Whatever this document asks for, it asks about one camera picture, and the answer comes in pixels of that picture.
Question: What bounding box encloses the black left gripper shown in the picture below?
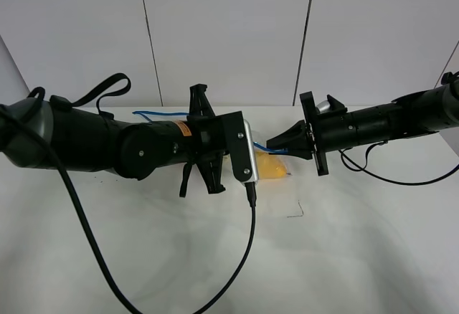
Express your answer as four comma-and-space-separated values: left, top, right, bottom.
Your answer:
179, 84, 250, 197

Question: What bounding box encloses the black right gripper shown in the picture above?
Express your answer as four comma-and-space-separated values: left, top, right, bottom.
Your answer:
266, 92, 347, 176

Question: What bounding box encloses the clear zip bag blue zipper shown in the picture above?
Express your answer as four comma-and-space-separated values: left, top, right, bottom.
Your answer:
132, 110, 292, 181

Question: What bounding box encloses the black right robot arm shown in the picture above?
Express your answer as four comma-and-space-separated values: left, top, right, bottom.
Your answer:
266, 72, 458, 176

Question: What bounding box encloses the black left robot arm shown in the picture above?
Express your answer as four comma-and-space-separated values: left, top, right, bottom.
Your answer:
1, 73, 258, 196

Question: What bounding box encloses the yellow toy pear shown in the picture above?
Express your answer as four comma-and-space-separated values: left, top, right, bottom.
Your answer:
255, 151, 290, 180

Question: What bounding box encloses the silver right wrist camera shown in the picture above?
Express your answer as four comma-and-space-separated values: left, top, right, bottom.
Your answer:
316, 100, 331, 114

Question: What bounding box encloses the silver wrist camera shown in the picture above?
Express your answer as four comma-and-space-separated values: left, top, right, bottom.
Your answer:
316, 100, 331, 114
243, 119, 259, 184

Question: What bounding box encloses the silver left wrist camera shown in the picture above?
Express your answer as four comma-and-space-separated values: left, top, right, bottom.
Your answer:
243, 119, 259, 184

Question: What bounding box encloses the black left camera cable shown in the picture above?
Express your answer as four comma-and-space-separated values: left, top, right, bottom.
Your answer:
0, 113, 257, 314

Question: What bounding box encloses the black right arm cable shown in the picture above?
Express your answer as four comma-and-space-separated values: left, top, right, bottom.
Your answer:
339, 141, 459, 186

